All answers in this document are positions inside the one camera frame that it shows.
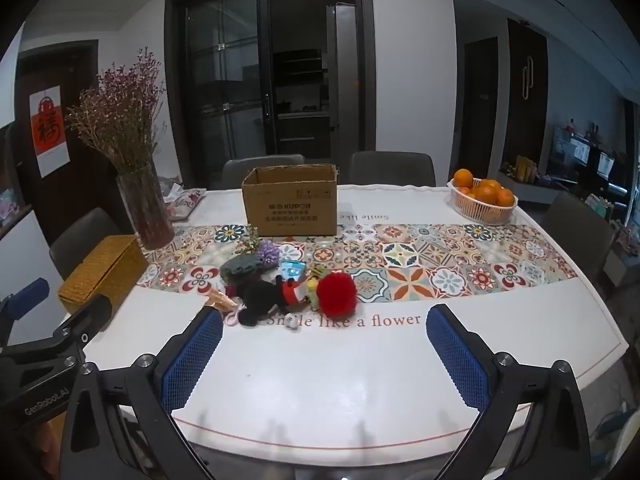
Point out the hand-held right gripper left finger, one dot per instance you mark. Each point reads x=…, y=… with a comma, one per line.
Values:
x=192, y=360

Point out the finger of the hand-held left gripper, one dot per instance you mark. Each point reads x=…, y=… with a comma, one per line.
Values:
x=90, y=317
x=29, y=296

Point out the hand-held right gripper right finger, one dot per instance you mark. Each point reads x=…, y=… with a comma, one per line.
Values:
x=457, y=360

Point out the black plush toy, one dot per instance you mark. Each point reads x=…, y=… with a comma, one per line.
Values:
x=257, y=297

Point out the teal knitted cloth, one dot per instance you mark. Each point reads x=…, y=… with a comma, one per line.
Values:
x=245, y=266

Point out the small light blue box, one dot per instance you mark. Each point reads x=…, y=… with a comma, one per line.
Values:
x=292, y=271

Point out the red fluffy pompom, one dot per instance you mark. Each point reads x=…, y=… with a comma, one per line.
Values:
x=337, y=292

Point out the yellow cartoon plush toy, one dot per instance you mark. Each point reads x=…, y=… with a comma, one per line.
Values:
x=318, y=272

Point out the brown cardboard box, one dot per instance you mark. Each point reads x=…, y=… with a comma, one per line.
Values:
x=290, y=205

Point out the person's left hand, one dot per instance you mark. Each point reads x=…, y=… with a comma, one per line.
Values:
x=47, y=437

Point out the yellow wicker basket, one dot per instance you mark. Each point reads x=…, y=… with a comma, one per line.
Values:
x=102, y=275

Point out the grey dining chair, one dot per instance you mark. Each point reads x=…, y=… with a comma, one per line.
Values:
x=392, y=170
x=82, y=240
x=577, y=230
x=260, y=170

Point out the glass vase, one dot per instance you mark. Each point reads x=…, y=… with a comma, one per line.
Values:
x=147, y=210

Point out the small dried flower sprig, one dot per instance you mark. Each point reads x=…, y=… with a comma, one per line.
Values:
x=250, y=240

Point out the white plastic fruit basket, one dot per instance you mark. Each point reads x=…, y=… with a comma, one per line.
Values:
x=482, y=214

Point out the floral printed cloth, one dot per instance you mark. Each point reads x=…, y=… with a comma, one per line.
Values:
x=185, y=202

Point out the pile of oranges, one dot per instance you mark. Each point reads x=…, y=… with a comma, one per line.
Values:
x=487, y=192

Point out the low sideboard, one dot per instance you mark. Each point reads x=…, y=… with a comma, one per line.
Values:
x=530, y=187

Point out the dried flower bouquet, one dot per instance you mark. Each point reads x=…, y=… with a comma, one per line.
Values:
x=120, y=115

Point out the computer monitor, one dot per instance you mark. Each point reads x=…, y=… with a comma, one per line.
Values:
x=606, y=165
x=572, y=147

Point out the dark interior door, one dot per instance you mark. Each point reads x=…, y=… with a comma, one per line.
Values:
x=480, y=110

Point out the dark glass sliding door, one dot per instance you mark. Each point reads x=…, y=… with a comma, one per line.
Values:
x=225, y=85

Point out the grey refrigerator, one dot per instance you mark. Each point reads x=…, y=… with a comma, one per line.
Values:
x=345, y=85

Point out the red and white wall poster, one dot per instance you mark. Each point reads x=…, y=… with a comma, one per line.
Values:
x=49, y=130

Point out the dark wall cabinet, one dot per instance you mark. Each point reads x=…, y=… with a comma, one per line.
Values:
x=525, y=125

